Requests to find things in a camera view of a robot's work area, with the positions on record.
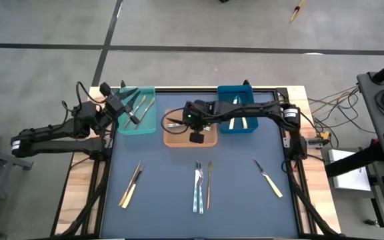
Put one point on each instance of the blue plastic bin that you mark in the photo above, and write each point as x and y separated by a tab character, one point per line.
252	125

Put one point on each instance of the orange translucent plastic bin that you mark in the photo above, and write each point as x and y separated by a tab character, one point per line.
178	140

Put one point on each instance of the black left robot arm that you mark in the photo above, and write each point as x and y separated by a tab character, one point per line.
55	146

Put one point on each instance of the black aluminium table frame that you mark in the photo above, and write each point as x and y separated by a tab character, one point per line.
165	89

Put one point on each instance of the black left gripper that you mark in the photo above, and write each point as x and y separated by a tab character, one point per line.
115	105

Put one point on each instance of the white box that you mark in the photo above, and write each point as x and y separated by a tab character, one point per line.
348	176

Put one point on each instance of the black stand bar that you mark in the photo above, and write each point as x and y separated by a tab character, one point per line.
352	160

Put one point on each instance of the grey equipment cart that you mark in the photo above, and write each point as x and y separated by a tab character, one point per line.
367	100

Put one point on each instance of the small black floor object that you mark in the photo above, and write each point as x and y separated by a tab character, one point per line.
370	222

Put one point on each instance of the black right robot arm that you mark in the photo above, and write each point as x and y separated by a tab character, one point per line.
245	108

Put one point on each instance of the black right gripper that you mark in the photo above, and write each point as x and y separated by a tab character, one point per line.
197	115

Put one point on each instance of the yellow black stick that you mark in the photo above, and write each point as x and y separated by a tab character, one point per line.
295	14

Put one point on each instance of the teal translucent plastic bin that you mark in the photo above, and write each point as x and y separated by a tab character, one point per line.
149	125

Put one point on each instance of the blue-grey table mat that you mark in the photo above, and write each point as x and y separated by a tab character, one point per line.
165	220

